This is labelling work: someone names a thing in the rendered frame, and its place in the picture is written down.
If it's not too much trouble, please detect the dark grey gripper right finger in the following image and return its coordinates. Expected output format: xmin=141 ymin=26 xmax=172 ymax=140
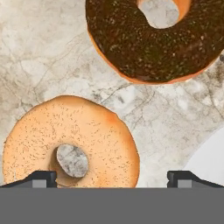
xmin=166 ymin=170 xmax=224 ymax=189

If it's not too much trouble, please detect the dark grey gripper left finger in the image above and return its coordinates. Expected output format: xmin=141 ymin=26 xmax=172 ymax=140
xmin=0 ymin=170 xmax=58 ymax=189

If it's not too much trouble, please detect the white plate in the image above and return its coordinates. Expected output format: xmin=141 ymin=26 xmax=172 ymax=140
xmin=183 ymin=127 xmax=224 ymax=186

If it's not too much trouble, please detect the plain tan bagel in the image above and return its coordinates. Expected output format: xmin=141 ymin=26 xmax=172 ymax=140
xmin=2 ymin=94 xmax=141 ymax=189

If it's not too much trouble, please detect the chocolate glazed donut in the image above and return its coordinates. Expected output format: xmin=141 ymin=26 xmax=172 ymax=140
xmin=85 ymin=0 xmax=224 ymax=86

